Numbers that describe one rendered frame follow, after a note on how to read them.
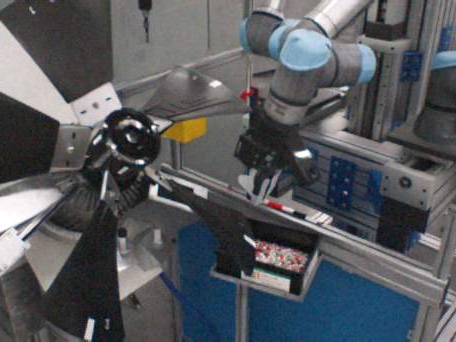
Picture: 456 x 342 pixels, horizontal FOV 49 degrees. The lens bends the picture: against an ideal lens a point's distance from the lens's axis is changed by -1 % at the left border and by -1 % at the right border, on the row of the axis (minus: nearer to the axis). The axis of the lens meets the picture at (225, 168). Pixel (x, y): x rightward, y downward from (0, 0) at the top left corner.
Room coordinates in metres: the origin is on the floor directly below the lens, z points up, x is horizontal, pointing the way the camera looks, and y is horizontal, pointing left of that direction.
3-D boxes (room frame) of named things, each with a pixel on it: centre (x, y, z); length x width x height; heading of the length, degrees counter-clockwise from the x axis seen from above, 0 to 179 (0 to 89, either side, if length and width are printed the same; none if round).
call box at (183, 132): (1.41, 0.15, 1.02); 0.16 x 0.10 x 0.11; 51
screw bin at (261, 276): (0.99, -0.11, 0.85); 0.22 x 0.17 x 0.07; 66
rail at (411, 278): (1.16, -0.16, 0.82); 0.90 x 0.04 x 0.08; 51
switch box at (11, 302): (0.98, 0.55, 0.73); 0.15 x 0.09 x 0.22; 51
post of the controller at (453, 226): (0.89, -0.49, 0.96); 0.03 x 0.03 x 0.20; 51
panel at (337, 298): (1.16, -0.16, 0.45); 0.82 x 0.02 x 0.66; 51
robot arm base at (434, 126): (1.29, -0.60, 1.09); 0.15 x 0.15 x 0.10
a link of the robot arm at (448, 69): (1.28, -0.60, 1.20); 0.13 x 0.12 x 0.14; 32
